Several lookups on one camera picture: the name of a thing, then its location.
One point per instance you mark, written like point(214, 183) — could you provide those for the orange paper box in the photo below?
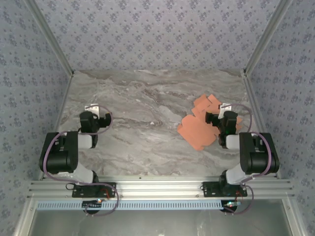
point(194, 132)

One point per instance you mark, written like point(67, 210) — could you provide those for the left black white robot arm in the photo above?
point(61, 155)

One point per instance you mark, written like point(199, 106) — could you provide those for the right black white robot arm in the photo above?
point(258, 157)

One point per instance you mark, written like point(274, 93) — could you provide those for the black controller board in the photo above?
point(92, 205)
point(230, 206)

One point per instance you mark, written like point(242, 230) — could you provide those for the aluminium mounting beam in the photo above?
point(160, 186)

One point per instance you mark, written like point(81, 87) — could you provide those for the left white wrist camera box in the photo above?
point(93, 108)

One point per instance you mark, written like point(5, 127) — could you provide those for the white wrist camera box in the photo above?
point(93, 108)
point(225, 107)

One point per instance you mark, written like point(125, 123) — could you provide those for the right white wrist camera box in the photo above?
point(225, 107)

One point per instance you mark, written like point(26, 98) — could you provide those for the aluminium side rail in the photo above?
point(254, 98)

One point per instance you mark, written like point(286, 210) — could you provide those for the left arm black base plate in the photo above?
point(112, 186)

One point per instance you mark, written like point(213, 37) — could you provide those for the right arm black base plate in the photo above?
point(209, 189)

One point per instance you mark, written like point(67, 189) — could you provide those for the aluminium frame post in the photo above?
point(267, 37)
point(51, 37)

